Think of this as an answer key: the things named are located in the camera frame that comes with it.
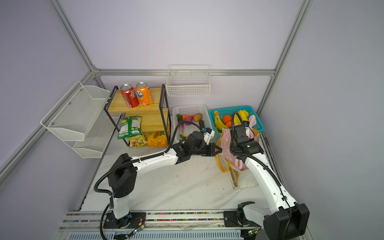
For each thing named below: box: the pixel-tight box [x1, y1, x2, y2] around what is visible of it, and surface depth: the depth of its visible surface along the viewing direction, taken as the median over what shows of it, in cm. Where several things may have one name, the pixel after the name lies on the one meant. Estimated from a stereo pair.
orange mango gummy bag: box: [147, 131, 168, 147], surface depth 100 cm
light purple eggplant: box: [176, 113, 184, 134], surface depth 117 cm
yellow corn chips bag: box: [128, 135, 148, 149], surface depth 100 cm
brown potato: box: [194, 113, 203, 122], surface depth 115 cm
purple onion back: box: [185, 116, 194, 126], surface depth 113 cm
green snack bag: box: [117, 116, 142, 140], surface depth 89 cm
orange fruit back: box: [223, 115, 232, 127], surface depth 115 cm
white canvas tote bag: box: [216, 137, 255, 189], surface depth 85 cm
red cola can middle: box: [120, 83, 140, 108], surface depth 72 cm
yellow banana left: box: [214, 110, 229, 136], surface depth 115 cm
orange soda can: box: [136, 81, 154, 107], surface depth 73 cm
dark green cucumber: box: [199, 119, 205, 129], surface depth 114 cm
